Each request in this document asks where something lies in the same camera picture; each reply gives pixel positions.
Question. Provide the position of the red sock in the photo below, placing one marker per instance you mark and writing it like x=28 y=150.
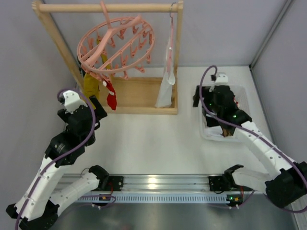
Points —
x=111 y=97
x=237 y=103

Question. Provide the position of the wooden clothes rack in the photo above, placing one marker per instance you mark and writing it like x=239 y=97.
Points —
x=136 y=95

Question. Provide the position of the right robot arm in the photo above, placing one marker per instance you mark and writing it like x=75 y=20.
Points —
x=285 y=180

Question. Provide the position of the white cloth on hanger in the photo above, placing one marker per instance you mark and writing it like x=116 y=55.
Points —
x=164 y=98

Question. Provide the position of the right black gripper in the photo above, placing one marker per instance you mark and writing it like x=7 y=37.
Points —
x=199 y=96

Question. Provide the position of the pink metal-hook hanger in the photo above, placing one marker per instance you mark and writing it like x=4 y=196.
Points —
x=170 y=41

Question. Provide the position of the pink round clip hanger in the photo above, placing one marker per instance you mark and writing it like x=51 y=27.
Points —
x=128 y=41

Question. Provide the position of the yellow sock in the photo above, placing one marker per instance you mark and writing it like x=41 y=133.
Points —
x=104 y=53
x=91 y=86

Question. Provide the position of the aluminium mounting rail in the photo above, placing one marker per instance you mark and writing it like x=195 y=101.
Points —
x=168 y=183

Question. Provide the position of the white slotted cable duct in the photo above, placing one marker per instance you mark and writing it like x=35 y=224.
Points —
x=163 y=198

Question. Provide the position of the brown patterned sock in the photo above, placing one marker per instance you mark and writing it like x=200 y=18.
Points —
x=227 y=131

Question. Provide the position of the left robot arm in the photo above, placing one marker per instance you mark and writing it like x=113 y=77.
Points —
x=40 y=206

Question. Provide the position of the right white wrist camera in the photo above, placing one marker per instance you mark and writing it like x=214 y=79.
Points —
x=218 y=79

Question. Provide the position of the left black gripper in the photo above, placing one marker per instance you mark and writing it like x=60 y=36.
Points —
x=96 y=108

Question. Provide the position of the black white striped sock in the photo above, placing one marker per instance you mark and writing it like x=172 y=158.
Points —
x=210 y=121

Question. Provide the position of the white plastic basket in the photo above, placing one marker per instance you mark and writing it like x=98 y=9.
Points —
x=214 y=133

